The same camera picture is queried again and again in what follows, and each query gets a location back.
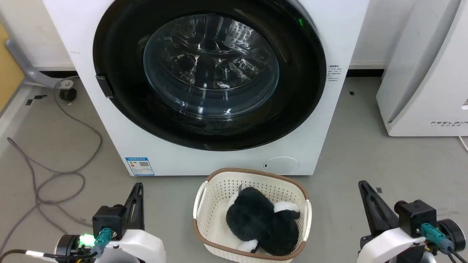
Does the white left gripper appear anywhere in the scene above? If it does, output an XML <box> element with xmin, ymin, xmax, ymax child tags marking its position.
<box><xmin>96</xmin><ymin>182</ymin><xmax>167</xmax><ymax>263</ymax></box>

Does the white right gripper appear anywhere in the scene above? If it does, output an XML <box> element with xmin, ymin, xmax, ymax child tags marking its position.
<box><xmin>356</xmin><ymin>180</ymin><xmax>427</xmax><ymax>263</ymax></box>

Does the black round washer door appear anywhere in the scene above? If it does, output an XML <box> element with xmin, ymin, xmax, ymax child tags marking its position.
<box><xmin>93</xmin><ymin>0</ymin><xmax>327</xmax><ymax>151</ymax></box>

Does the white front-load washing machine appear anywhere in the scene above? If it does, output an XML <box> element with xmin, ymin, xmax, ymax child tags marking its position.
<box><xmin>43</xmin><ymin>0</ymin><xmax>370</xmax><ymax>176</ymax></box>

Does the blue energy label sticker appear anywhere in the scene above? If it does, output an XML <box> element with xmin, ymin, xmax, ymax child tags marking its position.
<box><xmin>125</xmin><ymin>157</ymin><xmax>155</xmax><ymax>176</ymax></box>

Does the white perforated laundry basket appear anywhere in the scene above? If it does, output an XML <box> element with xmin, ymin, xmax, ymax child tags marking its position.
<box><xmin>193</xmin><ymin>168</ymin><xmax>312</xmax><ymax>263</ymax></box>

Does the black and white plush toy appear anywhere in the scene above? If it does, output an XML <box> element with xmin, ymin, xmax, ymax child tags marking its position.
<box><xmin>226</xmin><ymin>187</ymin><xmax>301</xmax><ymax>256</ymax></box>

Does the white air purifier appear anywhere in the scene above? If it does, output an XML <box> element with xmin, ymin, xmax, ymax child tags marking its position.
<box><xmin>376</xmin><ymin>0</ymin><xmax>468</xmax><ymax>137</ymax></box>

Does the grey metal stand leg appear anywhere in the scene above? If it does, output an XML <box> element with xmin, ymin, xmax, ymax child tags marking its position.
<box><xmin>5</xmin><ymin>38</ymin><xmax>74</xmax><ymax>89</ymax></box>

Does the yellow wooden panel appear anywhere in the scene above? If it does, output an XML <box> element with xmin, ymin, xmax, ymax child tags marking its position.
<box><xmin>0</xmin><ymin>23</ymin><xmax>25</xmax><ymax>111</ymax></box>

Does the grey floor cable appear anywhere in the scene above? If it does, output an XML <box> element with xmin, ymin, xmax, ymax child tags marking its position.
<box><xmin>0</xmin><ymin>81</ymin><xmax>103</xmax><ymax>253</ymax></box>

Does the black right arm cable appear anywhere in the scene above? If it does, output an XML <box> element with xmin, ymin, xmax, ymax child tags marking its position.
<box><xmin>447</xmin><ymin>247</ymin><xmax>468</xmax><ymax>263</ymax></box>

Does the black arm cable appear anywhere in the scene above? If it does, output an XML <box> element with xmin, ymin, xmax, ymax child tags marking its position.
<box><xmin>447</xmin><ymin>247</ymin><xmax>468</xmax><ymax>263</ymax></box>
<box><xmin>0</xmin><ymin>248</ymin><xmax>99</xmax><ymax>263</ymax></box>

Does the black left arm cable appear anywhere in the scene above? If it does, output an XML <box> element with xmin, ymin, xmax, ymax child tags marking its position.
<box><xmin>0</xmin><ymin>248</ymin><xmax>99</xmax><ymax>263</ymax></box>

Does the black door latch handle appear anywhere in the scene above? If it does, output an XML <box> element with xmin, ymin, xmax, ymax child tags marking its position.
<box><xmin>95</xmin><ymin>75</ymin><xmax>114</xmax><ymax>99</ymax></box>

